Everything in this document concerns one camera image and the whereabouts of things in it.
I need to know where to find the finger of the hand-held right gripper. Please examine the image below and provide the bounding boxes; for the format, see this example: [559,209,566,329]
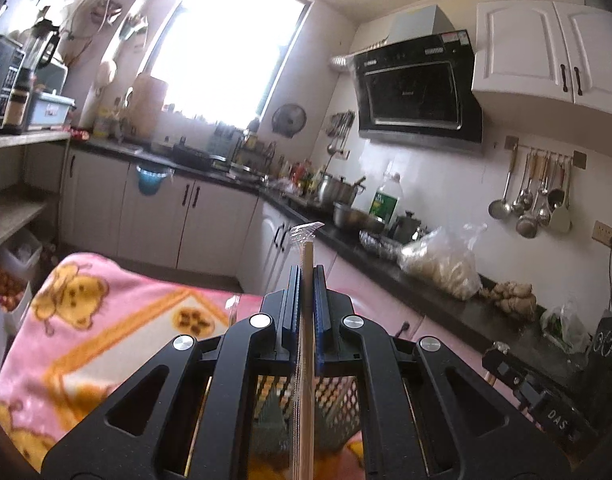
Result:
[482,342,542,411]

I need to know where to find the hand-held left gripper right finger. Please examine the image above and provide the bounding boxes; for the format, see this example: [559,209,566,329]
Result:
[313,265,572,480]

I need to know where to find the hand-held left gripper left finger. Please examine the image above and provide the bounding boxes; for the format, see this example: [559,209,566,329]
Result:
[41,266,303,480]

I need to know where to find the plastic-wrapped wooden chopsticks pair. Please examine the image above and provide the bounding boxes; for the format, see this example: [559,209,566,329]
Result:
[288,221,327,480]

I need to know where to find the black perforated utensil holder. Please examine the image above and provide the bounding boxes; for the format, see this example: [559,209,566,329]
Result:
[251,365,364,466]

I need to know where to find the hanging kitchen utensils row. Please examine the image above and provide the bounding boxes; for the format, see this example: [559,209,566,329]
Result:
[516,155,549,239]

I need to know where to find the bunch of wrapped chopsticks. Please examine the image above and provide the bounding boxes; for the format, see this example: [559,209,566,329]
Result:
[225,294,243,328]

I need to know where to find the small bag of greens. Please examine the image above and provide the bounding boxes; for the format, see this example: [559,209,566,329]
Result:
[540,300,592,356]

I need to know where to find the black kitchen countertop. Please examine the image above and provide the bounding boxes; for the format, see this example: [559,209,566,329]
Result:
[71,137,602,401]

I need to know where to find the foil tray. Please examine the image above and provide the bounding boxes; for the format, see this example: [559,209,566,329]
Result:
[360,230,404,261]

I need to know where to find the steel mixing bowl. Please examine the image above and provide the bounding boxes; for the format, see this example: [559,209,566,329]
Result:
[333,202,387,233]

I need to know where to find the clear plastic food bag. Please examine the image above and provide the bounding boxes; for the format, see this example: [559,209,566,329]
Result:
[397,224,488,301]

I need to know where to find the white base cabinets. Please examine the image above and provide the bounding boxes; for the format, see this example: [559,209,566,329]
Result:
[61,147,517,411]

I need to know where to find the steel kettle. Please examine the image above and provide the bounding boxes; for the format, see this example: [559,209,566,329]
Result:
[388,210,429,243]

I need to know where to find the steel cooking pot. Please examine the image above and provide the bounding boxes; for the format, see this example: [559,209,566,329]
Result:
[317,172,367,207]

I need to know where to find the clear oil bottle green label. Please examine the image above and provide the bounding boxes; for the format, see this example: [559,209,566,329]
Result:
[368,172,403,226]

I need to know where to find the steel ladle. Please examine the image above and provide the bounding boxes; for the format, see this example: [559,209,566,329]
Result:
[488,149,518,221]

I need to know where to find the steel spoon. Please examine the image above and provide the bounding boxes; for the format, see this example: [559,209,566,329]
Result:
[512,152,534,216]

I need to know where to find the blue hanging basket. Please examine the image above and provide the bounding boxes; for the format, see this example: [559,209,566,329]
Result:
[136,162,168,196]

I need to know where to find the pink bear printed blanket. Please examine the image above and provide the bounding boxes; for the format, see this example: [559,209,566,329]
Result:
[0,252,367,480]

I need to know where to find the black range hood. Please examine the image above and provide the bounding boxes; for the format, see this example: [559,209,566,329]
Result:
[353,5,484,143]

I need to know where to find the beige cutting board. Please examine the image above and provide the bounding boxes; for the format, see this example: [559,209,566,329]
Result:
[128,72,168,141]

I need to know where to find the kitchen window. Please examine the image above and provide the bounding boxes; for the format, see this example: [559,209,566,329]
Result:
[146,0,312,126]

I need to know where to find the wooden shelf unit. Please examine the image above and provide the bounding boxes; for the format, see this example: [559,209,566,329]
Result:
[0,130,72,261]

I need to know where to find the blue lidded dish box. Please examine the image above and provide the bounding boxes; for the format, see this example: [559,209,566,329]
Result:
[26,94,77,128]

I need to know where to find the black blender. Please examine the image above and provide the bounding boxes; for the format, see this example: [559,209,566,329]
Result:
[23,19,61,81]

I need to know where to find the black microwave oven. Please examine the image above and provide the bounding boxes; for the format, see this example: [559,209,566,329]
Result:
[0,34,27,131]

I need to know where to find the wire dish rack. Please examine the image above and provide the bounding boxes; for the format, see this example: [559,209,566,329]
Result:
[231,135,277,181]

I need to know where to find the small black wall fan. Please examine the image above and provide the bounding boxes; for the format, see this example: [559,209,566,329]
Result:
[272,103,307,136]

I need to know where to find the wall utensil rail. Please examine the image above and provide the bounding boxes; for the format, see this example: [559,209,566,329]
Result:
[505,136,587,168]

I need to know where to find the white wall cabinet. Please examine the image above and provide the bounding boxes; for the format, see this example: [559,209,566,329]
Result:
[471,0,612,118]

